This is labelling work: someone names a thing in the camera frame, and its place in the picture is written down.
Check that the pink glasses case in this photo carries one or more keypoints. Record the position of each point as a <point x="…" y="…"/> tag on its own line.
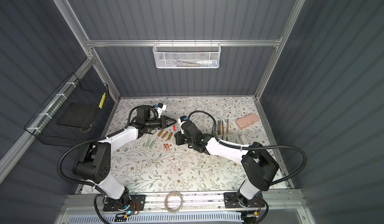
<point x="247" y="121"/>

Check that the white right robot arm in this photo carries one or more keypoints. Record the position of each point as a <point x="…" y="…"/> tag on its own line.
<point x="259" y="165"/>

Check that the yellow marker in basket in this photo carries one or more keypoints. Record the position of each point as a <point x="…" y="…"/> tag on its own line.
<point x="102" y="100"/>

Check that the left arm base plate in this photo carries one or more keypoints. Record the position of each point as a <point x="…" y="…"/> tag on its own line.
<point x="131" y="202"/>

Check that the white vent grille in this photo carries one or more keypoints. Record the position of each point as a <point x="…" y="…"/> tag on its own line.
<point x="179" y="218"/>

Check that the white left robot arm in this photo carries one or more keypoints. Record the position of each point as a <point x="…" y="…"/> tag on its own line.
<point x="94" y="166"/>

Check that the black wire basket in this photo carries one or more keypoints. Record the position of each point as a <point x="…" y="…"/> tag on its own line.
<point x="83" y="91"/>

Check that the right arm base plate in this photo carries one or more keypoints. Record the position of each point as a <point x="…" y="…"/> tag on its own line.
<point x="236" y="200"/>

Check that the pens in white basket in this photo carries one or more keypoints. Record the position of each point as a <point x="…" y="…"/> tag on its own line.
<point x="197" y="63"/>

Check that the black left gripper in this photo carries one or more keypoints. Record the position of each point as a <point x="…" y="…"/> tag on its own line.
<point x="163" y="122"/>

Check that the white plastic stick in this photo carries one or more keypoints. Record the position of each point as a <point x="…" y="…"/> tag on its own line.
<point x="242" y="139"/>

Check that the white wire mesh basket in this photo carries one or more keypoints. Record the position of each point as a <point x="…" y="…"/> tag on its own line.
<point x="166" y="55"/>

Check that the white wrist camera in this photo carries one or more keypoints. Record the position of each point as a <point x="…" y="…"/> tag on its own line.
<point x="183" y="123"/>
<point x="160" y="108"/>

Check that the black foam pad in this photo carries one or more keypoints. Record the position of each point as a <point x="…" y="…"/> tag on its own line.
<point x="78" y="116"/>

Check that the light green cap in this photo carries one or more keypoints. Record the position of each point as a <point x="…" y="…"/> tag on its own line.
<point x="148" y="143"/>
<point x="152" y="144"/>

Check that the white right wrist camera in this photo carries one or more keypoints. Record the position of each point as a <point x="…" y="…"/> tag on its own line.
<point x="183" y="123"/>

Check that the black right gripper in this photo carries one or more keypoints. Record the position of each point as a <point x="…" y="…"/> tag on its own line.
<point x="182" y="137"/>

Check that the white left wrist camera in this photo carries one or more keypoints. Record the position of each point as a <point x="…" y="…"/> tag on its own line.
<point x="160" y="108"/>

